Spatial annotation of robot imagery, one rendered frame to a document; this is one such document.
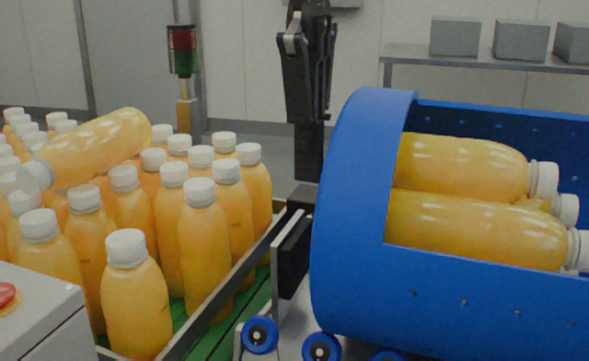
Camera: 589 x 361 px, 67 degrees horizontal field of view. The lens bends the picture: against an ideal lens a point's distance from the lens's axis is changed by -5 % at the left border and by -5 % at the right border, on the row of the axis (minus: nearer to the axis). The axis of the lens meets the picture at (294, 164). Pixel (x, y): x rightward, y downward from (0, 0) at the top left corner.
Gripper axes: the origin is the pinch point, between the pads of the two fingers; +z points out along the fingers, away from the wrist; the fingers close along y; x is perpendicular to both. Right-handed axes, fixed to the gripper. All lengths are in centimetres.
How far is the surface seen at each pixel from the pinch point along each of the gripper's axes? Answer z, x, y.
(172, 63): -2, -42, -35
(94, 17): 11, -307, -294
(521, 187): 0.9, 22.3, 0.0
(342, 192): -0.4, 6.6, 10.1
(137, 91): 79, -270, -299
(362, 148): -3.7, 7.5, 7.2
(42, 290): 6.5, -15.9, 24.1
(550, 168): -0.8, 24.9, -1.5
